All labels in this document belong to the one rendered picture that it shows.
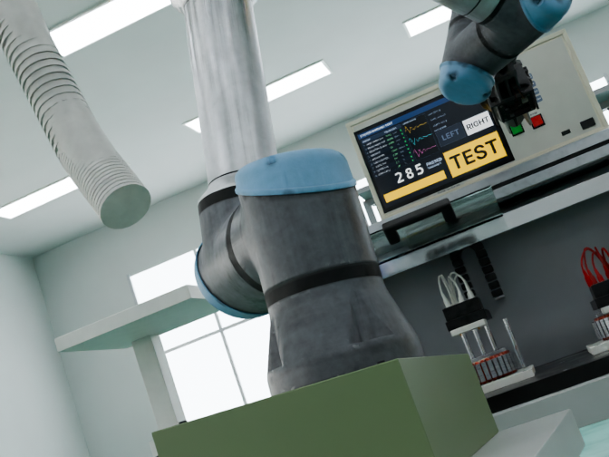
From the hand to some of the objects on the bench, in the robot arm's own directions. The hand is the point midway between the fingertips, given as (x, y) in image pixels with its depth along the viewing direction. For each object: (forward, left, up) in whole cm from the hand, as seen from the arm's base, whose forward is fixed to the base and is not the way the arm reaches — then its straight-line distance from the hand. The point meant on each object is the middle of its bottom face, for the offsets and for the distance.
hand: (514, 117), depth 148 cm
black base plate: (-3, +5, -44) cm, 45 cm away
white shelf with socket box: (+42, +102, -48) cm, 120 cm away
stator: (-6, +17, -42) cm, 46 cm away
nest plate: (-6, +17, -43) cm, 47 cm away
